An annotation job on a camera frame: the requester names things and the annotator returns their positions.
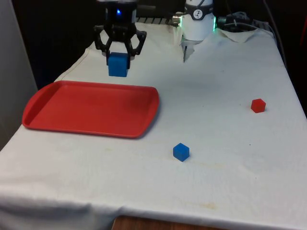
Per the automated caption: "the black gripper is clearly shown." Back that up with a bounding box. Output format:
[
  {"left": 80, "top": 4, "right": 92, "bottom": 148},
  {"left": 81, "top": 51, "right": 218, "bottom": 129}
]
[{"left": 93, "top": 2, "right": 148, "bottom": 69}]

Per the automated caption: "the large blue block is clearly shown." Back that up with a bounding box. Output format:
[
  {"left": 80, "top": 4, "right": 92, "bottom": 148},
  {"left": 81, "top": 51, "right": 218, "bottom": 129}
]
[{"left": 107, "top": 52, "right": 130, "bottom": 78}]

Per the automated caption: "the red tray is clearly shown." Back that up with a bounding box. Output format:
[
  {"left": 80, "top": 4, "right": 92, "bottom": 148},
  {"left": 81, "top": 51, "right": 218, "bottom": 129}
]
[{"left": 22, "top": 80, "right": 160, "bottom": 139}]

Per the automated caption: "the small blue cube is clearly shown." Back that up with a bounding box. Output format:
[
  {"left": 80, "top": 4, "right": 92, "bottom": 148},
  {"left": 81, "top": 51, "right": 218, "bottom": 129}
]
[{"left": 173, "top": 142, "right": 190, "bottom": 162}]

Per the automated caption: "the small red cube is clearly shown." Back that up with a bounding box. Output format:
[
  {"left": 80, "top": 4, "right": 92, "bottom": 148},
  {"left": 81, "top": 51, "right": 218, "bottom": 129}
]
[{"left": 250, "top": 98, "right": 267, "bottom": 114}]

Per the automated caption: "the black cable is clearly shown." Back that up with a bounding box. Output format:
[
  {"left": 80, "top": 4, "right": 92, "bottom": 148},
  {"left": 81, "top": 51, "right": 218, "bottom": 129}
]
[{"left": 262, "top": 0, "right": 288, "bottom": 67}]

